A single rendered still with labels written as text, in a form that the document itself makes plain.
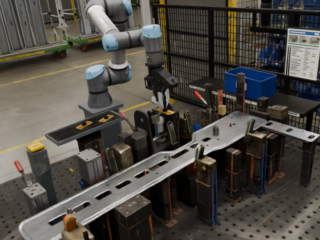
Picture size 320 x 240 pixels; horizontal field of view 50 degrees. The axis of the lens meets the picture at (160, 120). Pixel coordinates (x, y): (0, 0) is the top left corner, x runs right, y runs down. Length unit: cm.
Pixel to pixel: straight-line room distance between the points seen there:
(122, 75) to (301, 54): 107
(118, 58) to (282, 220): 121
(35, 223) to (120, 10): 109
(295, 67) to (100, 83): 118
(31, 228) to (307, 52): 172
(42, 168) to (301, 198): 129
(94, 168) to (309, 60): 139
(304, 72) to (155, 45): 110
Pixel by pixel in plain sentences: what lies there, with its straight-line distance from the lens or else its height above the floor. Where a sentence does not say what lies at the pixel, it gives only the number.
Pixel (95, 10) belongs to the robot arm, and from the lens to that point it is 174.
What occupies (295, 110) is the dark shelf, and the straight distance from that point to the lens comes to 210.
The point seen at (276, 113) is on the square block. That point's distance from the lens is 203.
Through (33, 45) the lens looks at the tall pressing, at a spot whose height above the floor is 35.
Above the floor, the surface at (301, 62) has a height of 125.
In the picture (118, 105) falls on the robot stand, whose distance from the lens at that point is 206.
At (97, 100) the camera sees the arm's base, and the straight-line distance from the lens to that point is 204.
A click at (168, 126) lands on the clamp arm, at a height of 108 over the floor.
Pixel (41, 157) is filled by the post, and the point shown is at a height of 111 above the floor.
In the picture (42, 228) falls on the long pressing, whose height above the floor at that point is 100.
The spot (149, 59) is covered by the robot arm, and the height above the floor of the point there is 149.
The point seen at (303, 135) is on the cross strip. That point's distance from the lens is 189.
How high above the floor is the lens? 185
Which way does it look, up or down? 24 degrees down
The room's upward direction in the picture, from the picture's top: 5 degrees counter-clockwise
